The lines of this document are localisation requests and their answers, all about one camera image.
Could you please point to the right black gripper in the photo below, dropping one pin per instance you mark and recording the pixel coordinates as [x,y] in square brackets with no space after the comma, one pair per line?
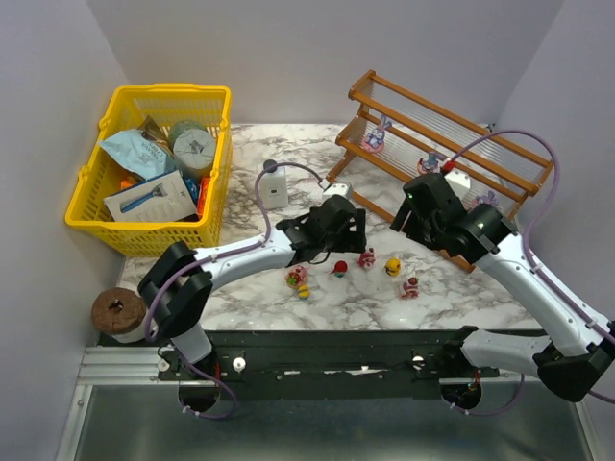
[404,219]

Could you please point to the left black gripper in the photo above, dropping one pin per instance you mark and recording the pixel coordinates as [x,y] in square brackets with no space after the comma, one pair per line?
[358,230]

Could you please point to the pink figure toy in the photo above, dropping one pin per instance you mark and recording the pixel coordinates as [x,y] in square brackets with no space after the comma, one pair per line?
[367,259]

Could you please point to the purple bunny orange cup toy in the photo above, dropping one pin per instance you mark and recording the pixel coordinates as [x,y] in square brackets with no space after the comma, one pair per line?
[430,163]

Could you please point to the purple bunny pink base toy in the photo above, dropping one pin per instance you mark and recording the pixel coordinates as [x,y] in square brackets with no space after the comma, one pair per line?
[374,141]

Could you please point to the purple bunny pink donut toy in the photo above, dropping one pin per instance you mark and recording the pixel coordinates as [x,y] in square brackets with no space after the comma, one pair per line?
[490,198]

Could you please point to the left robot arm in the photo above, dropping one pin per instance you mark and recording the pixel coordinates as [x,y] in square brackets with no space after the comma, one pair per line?
[177,286]

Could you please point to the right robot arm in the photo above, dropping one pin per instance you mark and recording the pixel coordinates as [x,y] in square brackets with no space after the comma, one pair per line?
[577,346]

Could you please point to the wooden tiered shelf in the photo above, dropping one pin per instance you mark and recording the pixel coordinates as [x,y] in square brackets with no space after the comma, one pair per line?
[420,126]

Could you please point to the red cap toy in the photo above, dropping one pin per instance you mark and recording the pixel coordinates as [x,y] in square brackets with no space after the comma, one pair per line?
[339,269]

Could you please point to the yellow duck toy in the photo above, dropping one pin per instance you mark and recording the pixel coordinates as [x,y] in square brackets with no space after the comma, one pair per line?
[393,267]

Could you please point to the white bottle black cap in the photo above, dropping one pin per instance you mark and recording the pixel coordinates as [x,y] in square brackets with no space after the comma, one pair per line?
[273,186]

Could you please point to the small yellow blue toy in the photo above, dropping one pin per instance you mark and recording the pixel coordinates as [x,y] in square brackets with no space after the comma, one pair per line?
[303,292]

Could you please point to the red white figure toy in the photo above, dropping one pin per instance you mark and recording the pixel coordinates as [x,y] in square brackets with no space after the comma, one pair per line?
[409,289]

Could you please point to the orange box in basket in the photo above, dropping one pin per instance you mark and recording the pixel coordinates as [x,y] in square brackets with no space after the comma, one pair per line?
[202,197]

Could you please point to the grey roll in basket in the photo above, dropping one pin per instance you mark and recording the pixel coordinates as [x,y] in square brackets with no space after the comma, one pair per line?
[194,153]

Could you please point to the razor package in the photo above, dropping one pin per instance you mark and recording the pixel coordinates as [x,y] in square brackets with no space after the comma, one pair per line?
[162,199]

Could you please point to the green round container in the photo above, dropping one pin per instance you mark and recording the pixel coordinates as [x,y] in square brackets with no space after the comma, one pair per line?
[180,127]

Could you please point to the blue pouch package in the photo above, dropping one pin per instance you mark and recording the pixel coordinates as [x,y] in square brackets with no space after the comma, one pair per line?
[137,154]

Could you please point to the brown tape roll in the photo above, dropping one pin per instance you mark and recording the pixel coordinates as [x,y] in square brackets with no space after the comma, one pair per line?
[119,313]

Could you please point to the yellow plastic basket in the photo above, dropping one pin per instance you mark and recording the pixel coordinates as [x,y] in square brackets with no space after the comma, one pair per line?
[167,104]

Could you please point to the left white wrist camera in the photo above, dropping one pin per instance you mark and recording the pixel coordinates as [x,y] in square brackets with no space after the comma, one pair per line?
[331,189]

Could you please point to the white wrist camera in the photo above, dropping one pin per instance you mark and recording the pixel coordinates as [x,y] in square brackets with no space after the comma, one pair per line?
[458,180]
[331,189]

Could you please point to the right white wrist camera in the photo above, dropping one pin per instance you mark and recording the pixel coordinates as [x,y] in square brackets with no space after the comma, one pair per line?
[458,180]

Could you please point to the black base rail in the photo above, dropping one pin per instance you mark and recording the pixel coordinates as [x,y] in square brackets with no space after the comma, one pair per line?
[355,365]

